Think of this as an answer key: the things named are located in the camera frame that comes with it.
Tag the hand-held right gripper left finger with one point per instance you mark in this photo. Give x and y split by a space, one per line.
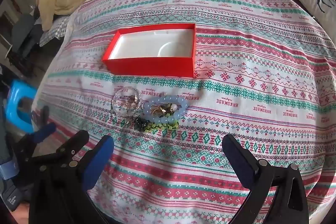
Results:
101 161

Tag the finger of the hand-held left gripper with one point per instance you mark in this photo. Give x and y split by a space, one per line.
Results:
46 130
76 142

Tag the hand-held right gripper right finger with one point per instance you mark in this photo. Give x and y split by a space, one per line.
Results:
237 158

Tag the red cardboard box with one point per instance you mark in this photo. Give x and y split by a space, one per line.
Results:
147 66

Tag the blue plastic stool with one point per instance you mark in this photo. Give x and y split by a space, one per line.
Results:
13 106

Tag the patterned bed sheet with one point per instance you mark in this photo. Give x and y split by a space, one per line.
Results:
236 108

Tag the checked grey sheet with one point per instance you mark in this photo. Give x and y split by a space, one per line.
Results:
53 31

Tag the dark clothes pile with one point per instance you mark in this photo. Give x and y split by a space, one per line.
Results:
26 32

